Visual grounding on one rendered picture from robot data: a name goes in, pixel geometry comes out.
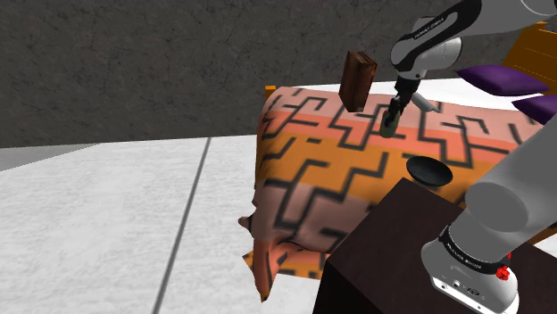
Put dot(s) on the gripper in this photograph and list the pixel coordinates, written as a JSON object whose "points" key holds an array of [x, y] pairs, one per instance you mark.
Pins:
{"points": [[402, 98]]}

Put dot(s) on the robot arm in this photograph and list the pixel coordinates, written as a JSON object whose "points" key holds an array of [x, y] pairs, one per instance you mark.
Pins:
{"points": [[500, 204]]}

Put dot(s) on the small green bottle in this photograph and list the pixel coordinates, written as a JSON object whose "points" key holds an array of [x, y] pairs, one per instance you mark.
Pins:
{"points": [[387, 129]]}

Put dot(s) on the brown wooden block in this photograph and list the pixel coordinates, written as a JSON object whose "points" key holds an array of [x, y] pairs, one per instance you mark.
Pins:
{"points": [[357, 80]]}

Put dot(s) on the black bowl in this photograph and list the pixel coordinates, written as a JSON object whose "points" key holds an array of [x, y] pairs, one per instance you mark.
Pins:
{"points": [[428, 171]]}

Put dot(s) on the purple pillow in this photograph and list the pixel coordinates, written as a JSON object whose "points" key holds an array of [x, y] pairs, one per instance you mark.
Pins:
{"points": [[539, 108], [500, 80]]}

